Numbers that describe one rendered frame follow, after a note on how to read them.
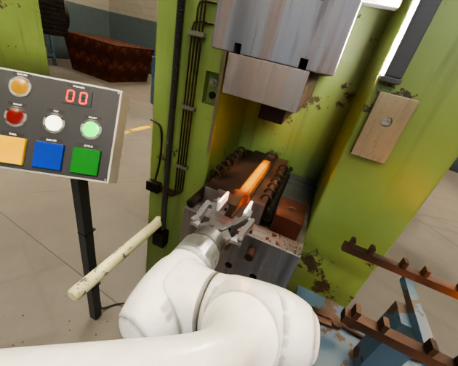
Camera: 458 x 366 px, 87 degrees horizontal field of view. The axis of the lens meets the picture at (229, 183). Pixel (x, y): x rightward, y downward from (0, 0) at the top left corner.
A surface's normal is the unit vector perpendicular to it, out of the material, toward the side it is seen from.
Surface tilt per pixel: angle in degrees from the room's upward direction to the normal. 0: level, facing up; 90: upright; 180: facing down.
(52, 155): 60
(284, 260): 90
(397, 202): 90
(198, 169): 90
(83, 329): 0
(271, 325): 32
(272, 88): 90
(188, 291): 23
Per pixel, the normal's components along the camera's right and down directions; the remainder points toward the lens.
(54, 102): 0.14, 0.01
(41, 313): 0.20, -0.85
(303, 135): -0.37, 0.40
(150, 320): 0.26, -0.43
